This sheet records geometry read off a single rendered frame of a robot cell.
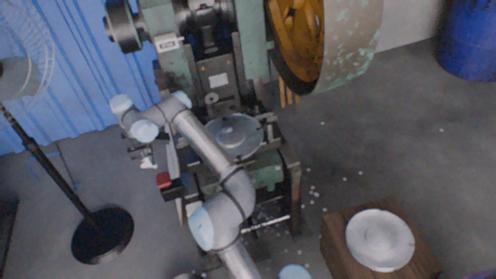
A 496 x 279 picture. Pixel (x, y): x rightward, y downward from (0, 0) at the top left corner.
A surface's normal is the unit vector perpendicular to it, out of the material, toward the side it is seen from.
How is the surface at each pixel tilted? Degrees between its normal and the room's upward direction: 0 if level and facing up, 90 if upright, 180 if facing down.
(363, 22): 86
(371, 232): 0
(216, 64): 90
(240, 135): 0
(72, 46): 90
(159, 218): 0
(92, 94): 90
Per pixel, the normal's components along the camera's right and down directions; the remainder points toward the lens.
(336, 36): 0.29, 0.66
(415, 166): -0.11, -0.68
